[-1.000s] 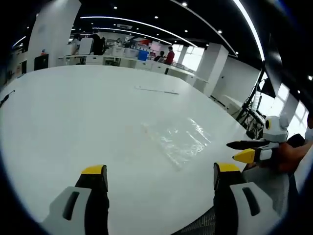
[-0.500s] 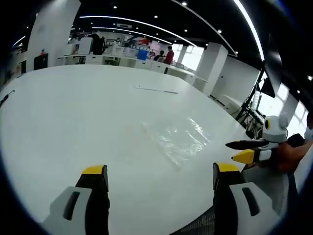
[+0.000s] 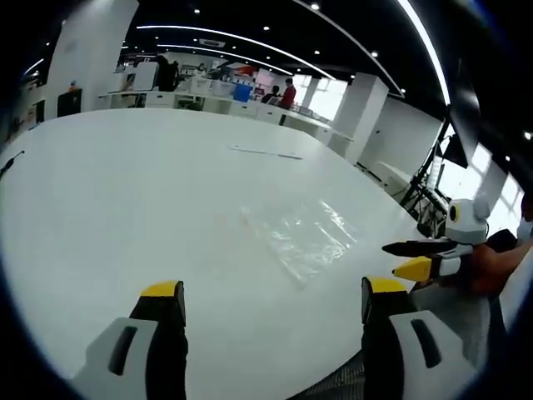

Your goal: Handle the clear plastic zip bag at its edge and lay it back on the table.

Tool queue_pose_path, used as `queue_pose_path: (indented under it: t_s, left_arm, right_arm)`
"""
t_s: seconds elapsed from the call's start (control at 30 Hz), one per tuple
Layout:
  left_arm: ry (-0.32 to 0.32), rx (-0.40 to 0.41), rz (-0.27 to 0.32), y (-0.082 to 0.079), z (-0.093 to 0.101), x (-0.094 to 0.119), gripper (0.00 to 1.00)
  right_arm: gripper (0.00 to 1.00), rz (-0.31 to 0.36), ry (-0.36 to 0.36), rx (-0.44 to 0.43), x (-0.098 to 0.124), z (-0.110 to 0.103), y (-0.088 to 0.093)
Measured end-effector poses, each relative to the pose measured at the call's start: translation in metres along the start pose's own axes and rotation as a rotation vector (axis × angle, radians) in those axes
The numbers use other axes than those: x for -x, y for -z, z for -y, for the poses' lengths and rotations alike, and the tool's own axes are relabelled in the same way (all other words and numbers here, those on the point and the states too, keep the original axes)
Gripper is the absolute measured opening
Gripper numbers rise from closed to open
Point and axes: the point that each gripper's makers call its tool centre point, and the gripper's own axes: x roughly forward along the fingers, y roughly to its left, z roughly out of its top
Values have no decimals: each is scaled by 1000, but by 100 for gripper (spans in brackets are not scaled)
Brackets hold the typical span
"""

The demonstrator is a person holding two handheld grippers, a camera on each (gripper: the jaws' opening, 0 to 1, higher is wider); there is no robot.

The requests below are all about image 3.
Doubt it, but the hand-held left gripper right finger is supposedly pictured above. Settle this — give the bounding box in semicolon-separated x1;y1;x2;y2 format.
360;275;480;400

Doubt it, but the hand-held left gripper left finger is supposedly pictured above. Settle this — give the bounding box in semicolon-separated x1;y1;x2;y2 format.
72;280;189;400

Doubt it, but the transparent food packaging bag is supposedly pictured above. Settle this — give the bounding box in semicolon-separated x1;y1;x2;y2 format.
239;199;359;291

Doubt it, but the person's right hand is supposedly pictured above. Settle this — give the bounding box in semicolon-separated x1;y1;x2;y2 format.
462;244;511;298

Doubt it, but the black tripod stand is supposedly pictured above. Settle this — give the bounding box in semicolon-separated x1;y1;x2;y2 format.
400;120;453;224

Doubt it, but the person's grey clothing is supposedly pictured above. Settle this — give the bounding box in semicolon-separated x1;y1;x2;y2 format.
411;249;533;370

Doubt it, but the black monitor screen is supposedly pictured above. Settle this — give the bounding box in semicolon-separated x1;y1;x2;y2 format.
441;132;480;168

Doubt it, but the long ceiling light strip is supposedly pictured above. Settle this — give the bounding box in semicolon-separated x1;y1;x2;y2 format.
397;0;453;108

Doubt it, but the long white counter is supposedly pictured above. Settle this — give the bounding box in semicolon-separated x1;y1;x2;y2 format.
98;89;355;143

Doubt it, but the blue box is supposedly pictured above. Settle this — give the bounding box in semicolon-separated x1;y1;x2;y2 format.
232;82;254;103

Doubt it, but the black cabinet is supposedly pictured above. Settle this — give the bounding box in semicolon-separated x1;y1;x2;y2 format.
57;87;82;118

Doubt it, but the black cable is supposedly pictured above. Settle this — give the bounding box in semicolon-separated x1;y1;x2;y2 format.
0;150;25;176

